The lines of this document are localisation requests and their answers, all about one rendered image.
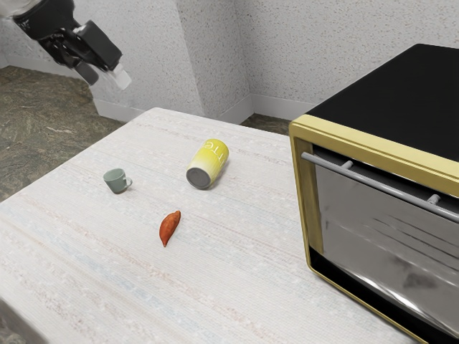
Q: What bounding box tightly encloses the grey-green cup with handle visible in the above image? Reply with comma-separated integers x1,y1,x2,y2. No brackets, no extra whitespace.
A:
103,168,133,195

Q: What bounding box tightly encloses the yellow can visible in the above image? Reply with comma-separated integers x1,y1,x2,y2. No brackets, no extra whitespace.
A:
185,138,230,191

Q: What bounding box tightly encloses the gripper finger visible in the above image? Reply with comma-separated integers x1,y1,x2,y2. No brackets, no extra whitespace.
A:
57,35,100,86
73,19,133,91

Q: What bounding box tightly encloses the orange sweet potato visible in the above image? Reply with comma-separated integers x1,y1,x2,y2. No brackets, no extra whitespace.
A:
158,210,182,248

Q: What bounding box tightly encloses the black oven with yellow frame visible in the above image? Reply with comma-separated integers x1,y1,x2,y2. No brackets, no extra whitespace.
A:
288,43,459,344

